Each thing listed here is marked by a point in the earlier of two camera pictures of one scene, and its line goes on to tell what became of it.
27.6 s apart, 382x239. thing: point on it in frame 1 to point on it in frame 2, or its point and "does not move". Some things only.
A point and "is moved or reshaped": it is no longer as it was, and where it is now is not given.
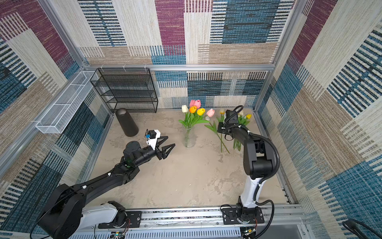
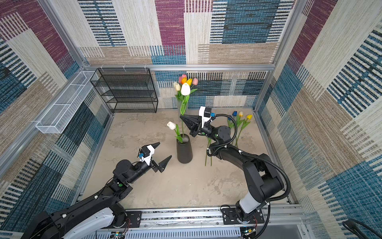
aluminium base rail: x=287 y=222 does not move
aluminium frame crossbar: x=181 y=67 does not move
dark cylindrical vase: x=127 y=122 to x=184 y=154
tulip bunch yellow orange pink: x=195 y=115 is moved or reshaped
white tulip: x=185 y=109 to x=177 y=87
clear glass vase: x=190 y=139 to x=182 y=107
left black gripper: x=164 y=155 to x=160 y=166
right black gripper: x=220 y=129 to x=195 y=126
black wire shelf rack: x=132 y=89 does not move
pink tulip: x=197 y=103 to x=183 y=76
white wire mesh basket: x=57 y=118 does not move
